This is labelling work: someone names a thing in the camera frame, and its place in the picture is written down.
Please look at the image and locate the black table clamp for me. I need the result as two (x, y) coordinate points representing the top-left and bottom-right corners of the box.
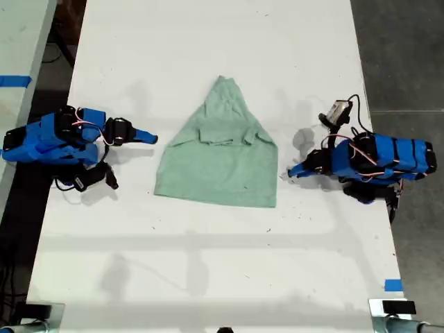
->
(386, 180), (404, 223)

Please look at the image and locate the black looped camera cable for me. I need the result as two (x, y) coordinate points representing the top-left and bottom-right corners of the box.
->
(346, 94), (373, 135)

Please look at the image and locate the small blue tape piece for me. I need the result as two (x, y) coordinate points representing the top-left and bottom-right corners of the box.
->
(384, 278), (404, 293)

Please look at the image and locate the metal pipe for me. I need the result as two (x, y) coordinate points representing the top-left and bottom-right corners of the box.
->
(373, 314), (444, 333)
(0, 320), (50, 333)

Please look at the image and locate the black box on grey bracket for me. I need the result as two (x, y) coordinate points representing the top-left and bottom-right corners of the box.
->
(23, 302), (66, 327)

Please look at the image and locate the red white servo wire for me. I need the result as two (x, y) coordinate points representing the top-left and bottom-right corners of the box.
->
(348, 141), (406, 184)
(72, 107), (115, 147)

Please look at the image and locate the pale green t-shirt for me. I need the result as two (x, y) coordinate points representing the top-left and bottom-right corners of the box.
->
(153, 75), (280, 210)

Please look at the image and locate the black camera box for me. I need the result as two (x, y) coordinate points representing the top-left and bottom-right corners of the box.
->
(71, 160), (120, 193)

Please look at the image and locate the black floor cable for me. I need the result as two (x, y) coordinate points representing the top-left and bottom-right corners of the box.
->
(41, 40), (69, 65)

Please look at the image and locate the black box on silver bracket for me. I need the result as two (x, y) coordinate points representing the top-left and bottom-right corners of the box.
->
(368, 298), (417, 318)

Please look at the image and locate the long blue tape strip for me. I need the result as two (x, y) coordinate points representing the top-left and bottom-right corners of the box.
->
(0, 75), (33, 88)

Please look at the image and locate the white side table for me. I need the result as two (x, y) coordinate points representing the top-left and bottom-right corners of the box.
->
(0, 0), (58, 216)

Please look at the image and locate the grey camera box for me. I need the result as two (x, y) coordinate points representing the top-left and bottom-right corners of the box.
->
(318, 99), (355, 131)

